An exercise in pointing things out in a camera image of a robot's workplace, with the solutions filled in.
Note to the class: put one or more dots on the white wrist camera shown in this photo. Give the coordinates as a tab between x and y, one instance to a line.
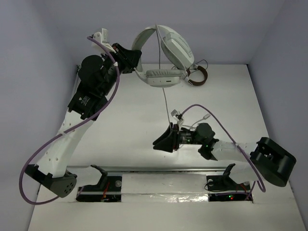
101	36
178	117

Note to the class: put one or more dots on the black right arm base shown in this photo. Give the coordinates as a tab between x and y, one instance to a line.
222	188

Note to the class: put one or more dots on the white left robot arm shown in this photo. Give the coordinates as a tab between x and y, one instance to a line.
98	74

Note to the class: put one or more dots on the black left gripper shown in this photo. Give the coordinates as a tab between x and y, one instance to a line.
122	58

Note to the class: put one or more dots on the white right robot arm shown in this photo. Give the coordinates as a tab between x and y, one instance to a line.
268	160

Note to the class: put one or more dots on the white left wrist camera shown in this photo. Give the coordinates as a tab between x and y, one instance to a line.
101	36

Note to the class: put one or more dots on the brown silver headphones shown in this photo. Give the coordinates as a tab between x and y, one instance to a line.
196	75

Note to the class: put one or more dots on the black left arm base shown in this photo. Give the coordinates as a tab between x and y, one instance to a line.
107	189

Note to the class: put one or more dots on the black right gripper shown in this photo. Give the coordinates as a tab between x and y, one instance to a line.
166	137

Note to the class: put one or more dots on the white over-ear headphones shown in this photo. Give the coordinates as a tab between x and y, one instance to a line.
176	50

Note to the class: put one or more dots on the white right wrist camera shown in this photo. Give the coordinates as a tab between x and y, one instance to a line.
178	117

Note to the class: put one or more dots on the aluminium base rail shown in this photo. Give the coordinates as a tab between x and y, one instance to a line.
162	169

